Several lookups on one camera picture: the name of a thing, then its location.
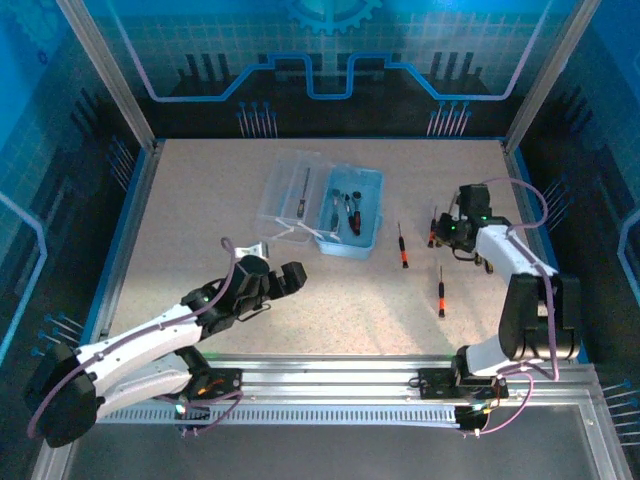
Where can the black orange precision screwdriver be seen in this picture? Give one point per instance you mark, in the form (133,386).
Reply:
(431,235)
(403,255)
(441,302)

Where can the blue toolbox with clear lid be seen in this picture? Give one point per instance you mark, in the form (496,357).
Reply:
(350,247)

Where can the small chrome ratchet wrench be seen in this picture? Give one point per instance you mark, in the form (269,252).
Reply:
(334,220)

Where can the long shaft screwdriver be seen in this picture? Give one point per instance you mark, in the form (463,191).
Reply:
(300,206)

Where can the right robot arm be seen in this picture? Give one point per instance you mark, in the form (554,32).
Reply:
(500,250)

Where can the clear plastic toolbox tray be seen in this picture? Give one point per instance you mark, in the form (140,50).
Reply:
(315,200)

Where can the small black connector box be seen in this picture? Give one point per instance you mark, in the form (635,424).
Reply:
(472,420)
(192,417)

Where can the dark grey base panel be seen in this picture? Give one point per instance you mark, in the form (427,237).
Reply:
(325,455)

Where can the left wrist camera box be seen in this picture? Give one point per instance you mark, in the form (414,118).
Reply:
(252,249)

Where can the aluminium mounting rail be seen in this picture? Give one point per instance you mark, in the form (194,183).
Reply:
(325,375)

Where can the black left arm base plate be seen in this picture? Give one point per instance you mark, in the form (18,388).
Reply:
(227,380)

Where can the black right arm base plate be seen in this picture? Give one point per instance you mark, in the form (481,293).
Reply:
(435,382)

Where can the aluminium frame post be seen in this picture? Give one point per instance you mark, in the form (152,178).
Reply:
(550,75)
(107,75)

